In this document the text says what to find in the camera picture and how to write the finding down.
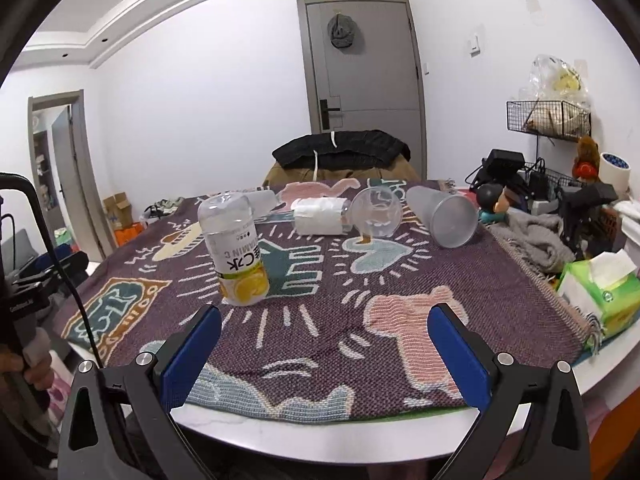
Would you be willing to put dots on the brown chair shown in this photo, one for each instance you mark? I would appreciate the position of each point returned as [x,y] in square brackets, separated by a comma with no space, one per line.
[290,174]

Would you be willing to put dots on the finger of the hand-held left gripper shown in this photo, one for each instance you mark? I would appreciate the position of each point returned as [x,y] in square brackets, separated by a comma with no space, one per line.
[70,266]

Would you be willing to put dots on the clear bottle with yellow label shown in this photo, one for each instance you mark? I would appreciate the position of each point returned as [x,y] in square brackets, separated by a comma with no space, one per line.
[235,240]

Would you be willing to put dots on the green tissue box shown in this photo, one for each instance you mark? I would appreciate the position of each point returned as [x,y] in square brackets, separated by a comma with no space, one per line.
[600,295]

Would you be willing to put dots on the printed purple blanket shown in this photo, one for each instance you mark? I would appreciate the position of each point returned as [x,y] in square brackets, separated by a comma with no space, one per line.
[325,320]

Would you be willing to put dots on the brown plush toy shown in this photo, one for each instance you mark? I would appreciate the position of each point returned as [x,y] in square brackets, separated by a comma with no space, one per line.
[586,157]

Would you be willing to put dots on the grey hat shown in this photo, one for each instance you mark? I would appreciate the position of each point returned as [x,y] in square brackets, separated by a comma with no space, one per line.
[341,31]

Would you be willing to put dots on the black stand device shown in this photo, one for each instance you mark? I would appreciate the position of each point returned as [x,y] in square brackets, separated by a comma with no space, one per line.
[582,205]

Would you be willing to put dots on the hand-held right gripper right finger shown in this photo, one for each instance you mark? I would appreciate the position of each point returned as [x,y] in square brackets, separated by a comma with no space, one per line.
[460,360]

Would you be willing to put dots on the black jacket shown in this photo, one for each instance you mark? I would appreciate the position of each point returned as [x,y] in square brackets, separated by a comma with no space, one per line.
[350,147]

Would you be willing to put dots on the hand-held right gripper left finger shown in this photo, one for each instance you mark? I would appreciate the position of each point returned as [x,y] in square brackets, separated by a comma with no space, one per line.
[192,355]

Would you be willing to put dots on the white cup with blue dots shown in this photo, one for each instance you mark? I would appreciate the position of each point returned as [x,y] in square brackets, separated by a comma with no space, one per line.
[612,175]

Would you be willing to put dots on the orange box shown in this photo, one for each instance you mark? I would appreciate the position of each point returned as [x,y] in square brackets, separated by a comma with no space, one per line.
[129,235]

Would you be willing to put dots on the clear plastic bag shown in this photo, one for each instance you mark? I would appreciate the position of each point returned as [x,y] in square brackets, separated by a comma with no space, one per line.
[557,77]

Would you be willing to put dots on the dark-haired toy figurine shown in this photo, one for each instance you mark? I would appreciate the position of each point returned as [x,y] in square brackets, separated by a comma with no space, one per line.
[492,200]

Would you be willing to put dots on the large frosted plastic cup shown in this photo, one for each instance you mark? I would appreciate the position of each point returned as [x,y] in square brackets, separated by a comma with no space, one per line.
[440,215]

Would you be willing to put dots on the open grey side door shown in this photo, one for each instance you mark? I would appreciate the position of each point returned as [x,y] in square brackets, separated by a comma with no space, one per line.
[70,170]

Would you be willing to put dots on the person's left hand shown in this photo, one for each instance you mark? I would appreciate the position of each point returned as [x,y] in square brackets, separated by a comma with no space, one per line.
[37,365]

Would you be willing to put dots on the clear glass cup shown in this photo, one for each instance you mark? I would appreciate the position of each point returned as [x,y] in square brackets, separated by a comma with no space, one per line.
[375,210]

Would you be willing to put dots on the black boxy device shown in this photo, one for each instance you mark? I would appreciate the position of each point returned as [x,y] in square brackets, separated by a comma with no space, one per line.
[502,162]

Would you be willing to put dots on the cardboard box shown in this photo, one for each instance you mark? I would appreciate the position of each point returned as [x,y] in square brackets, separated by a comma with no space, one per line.
[117,210]

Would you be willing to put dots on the grey knitted cloth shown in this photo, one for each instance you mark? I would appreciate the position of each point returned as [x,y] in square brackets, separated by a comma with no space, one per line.
[535,240]

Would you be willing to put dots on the white light switch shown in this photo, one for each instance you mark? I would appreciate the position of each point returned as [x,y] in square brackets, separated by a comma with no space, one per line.
[474,44]

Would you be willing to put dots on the white-labelled lying bottle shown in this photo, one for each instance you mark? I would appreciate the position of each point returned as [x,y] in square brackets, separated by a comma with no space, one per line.
[320,216]

